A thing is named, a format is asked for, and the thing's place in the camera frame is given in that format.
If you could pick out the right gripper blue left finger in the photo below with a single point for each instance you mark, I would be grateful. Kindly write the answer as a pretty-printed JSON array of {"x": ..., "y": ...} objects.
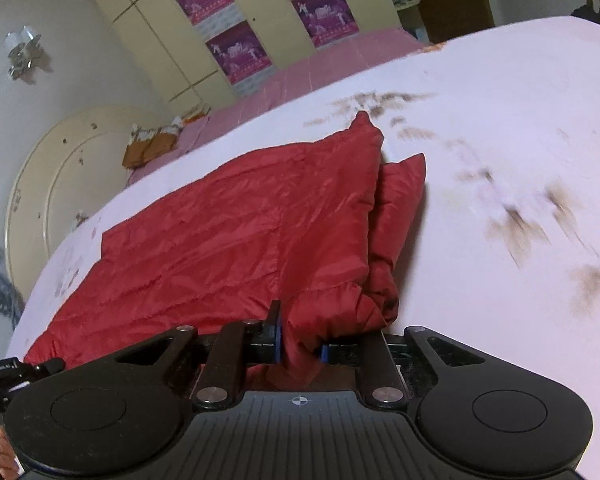
[{"x": 272, "y": 332}]

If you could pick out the red puffer jacket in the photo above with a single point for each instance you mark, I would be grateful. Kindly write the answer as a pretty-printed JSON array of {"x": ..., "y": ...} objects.
[{"x": 317, "y": 227}]

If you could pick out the left human hand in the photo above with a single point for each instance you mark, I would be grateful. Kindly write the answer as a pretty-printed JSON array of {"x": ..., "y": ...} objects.
[{"x": 9, "y": 466}]

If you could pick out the brown patterned pillow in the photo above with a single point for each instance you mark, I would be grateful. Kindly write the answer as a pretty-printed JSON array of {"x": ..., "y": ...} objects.
[{"x": 147, "y": 144}]

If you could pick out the white floral bed quilt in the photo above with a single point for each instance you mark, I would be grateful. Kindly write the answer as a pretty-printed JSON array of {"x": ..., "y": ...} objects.
[{"x": 507, "y": 254}]

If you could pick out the cream wooden headboard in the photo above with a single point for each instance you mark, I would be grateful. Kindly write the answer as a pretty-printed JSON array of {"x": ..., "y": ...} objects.
[{"x": 72, "y": 172}]

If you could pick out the lower left purple poster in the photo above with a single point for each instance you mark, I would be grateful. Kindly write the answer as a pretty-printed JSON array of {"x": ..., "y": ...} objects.
[{"x": 242, "y": 58}]

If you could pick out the cream wardrobe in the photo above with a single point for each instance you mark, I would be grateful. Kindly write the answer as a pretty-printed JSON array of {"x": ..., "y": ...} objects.
[{"x": 174, "y": 54}]

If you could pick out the pink striped bed sheet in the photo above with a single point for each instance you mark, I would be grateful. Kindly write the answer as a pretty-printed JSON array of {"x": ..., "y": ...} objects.
[{"x": 344, "y": 59}]

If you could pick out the lower right purple poster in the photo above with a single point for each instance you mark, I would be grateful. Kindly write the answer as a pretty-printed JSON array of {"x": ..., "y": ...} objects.
[{"x": 326, "y": 21}]

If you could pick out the chrome wall lamp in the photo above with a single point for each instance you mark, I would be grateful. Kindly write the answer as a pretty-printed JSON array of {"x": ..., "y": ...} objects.
[{"x": 24, "y": 51}]

